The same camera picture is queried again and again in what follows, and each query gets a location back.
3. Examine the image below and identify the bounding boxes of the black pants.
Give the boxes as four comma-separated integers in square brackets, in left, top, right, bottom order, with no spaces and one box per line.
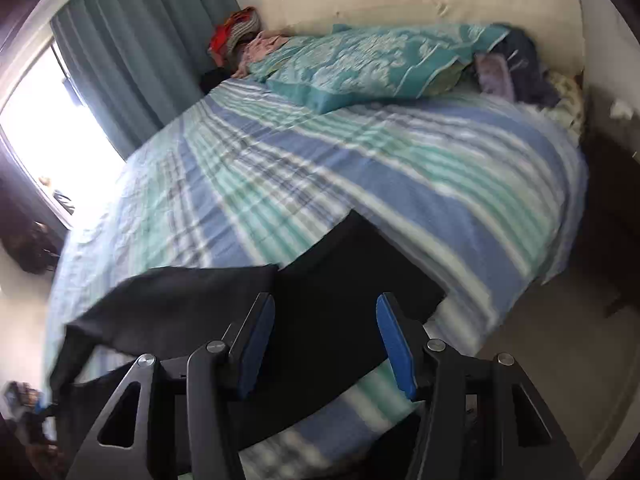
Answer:
[47,209,448,466]

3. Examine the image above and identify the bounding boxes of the mixed clothes heap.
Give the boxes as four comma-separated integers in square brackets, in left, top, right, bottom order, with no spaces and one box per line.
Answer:
[0,382,51,441]

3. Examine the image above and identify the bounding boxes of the red and grey clothes pile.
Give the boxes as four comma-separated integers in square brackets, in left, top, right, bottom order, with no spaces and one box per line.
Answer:
[209,6,263,68]

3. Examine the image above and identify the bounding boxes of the dark wooden nightstand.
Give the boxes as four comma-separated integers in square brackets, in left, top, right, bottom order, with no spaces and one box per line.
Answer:
[575,85,640,316]

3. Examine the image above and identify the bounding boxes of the bright glass door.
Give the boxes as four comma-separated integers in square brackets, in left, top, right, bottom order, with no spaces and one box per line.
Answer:
[0,42,126,226]

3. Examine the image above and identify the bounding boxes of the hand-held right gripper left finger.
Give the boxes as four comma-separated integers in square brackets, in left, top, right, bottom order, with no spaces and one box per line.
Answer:
[65,292,277,480]

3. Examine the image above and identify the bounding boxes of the large teal floral pillow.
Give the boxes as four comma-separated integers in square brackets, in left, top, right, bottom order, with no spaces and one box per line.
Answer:
[248,24,511,115]

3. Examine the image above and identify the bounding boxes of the pink cloth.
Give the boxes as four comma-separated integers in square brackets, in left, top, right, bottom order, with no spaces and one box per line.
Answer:
[235,30,301,78]

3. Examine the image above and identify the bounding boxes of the wide blue-grey curtain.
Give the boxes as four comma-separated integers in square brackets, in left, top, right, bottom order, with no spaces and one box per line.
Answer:
[50,0,241,161]

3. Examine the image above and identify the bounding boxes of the pale patterned cloth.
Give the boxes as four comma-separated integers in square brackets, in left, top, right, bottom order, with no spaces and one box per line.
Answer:
[545,72,586,136]

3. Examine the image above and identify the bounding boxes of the dark blue clothing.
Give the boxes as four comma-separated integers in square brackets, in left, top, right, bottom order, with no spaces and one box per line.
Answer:
[472,27,561,108]

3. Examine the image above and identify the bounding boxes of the bed with striped sheet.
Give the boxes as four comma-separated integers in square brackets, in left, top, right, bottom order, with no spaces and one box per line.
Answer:
[42,80,591,480]

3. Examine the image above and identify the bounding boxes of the purple patterned cloth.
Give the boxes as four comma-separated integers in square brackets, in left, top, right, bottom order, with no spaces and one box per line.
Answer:
[475,54,516,101]

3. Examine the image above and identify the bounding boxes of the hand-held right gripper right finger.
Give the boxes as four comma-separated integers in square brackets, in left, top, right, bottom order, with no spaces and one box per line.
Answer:
[376,292,586,480]

